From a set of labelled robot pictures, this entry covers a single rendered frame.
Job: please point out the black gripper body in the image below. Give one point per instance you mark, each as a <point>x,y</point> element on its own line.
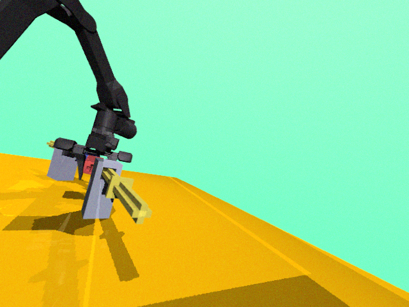
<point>72,146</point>

